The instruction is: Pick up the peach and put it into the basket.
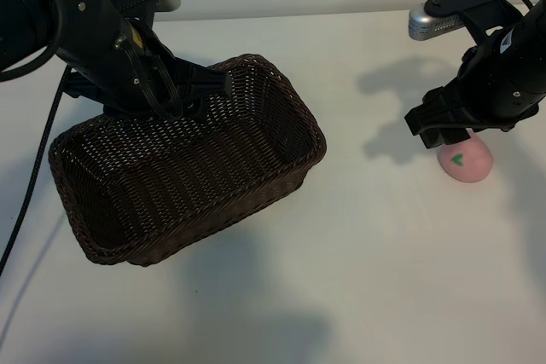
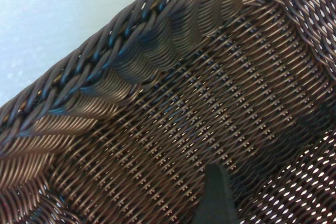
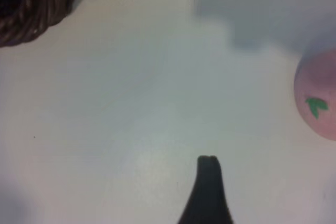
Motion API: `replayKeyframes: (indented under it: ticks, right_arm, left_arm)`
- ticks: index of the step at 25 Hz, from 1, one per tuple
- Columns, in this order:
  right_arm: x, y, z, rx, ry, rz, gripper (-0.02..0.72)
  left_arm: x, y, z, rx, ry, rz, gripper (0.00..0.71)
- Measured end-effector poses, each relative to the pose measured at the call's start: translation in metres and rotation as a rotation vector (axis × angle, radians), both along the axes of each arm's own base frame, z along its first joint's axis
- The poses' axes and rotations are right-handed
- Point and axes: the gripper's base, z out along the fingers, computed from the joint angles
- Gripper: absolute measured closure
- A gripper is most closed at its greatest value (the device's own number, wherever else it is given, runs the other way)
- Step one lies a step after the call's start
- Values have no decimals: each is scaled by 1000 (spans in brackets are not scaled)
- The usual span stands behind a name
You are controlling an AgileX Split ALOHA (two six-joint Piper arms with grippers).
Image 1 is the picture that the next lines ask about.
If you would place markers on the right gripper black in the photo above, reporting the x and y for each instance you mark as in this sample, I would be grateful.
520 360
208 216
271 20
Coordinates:
503 82

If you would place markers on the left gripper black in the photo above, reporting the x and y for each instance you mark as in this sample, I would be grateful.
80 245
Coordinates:
128 70

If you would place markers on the pink toy peach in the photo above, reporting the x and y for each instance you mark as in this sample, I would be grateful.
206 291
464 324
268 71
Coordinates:
469 163

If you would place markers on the dark brown wicker basket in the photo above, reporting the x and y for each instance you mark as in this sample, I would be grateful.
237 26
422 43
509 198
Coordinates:
192 176

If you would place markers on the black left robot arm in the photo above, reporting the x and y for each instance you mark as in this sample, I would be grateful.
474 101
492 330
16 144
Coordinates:
25 6

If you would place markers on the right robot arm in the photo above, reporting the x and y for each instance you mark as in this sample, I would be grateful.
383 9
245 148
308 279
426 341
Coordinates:
538 19

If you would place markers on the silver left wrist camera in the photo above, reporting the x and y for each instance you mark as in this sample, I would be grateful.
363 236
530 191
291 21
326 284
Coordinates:
172 2

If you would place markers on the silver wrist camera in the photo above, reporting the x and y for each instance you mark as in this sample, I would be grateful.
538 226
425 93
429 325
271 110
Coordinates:
172 2
426 23

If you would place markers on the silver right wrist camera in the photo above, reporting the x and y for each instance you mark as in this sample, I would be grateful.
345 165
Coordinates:
426 23

